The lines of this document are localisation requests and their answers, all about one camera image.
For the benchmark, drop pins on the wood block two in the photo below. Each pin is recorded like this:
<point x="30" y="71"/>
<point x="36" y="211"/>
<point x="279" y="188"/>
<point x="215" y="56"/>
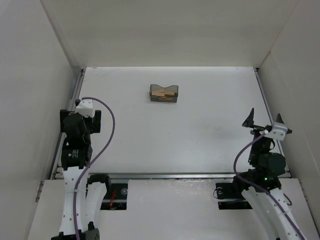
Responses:
<point x="170" y="94"/>

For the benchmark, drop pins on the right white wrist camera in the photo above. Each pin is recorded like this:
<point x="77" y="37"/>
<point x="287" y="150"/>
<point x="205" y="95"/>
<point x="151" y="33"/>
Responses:
<point x="278" y="131"/>

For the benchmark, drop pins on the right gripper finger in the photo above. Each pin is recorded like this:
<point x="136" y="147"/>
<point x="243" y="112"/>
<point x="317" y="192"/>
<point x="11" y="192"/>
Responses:
<point x="280" y="123"/>
<point x="249" y="121"/>

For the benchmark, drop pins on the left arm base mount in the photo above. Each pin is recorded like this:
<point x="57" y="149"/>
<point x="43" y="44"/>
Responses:
<point x="116" y="198"/>

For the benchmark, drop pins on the dark transparent plastic bin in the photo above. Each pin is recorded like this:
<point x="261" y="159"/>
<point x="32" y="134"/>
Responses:
<point x="164" y="99"/>

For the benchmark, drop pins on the wood block one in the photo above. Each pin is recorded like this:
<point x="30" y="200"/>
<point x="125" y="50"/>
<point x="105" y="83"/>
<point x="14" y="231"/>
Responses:
<point x="158" y="92"/>

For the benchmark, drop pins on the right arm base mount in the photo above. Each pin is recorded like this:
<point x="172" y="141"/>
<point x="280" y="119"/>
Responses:
<point x="229" y="198"/>

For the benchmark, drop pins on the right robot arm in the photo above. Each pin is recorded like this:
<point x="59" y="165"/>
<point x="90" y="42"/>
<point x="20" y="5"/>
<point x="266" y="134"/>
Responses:
<point x="257" y="170"/>

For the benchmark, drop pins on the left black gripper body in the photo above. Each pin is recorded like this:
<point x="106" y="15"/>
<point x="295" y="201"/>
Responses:
<point x="97" y="119"/>

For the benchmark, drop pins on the aluminium front rail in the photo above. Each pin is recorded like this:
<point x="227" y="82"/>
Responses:
<point x="169" y="176"/>

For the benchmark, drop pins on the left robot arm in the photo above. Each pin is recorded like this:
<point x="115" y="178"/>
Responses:
<point x="84" y="193"/>

